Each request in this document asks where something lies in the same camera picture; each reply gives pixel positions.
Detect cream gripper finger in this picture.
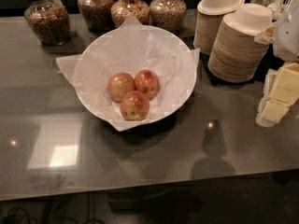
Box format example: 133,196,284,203
261,100,290,123

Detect red apple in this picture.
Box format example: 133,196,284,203
120,91,150,121
107,73,135,102
135,69,160,100

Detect stack paper bowls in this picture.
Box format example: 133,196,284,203
193,0,245,55
207,3,273,83

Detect white paper liner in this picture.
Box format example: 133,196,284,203
55,14,201,133

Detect leftmost glass cereal jar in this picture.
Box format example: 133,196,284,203
24,0,70,46

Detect back stack paper bowls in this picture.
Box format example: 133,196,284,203
193,0,245,55

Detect black mat under stacks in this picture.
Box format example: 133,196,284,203
199,45,284,86

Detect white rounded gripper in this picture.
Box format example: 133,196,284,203
254,3,299,106

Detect front stack paper bowls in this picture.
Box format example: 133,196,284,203
207,3,273,83

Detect white bowl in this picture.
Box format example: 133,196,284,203
73,24,198,124

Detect glass cereal jar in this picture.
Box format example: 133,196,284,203
149,0,187,34
24,0,70,46
111,0,150,28
78,0,115,31

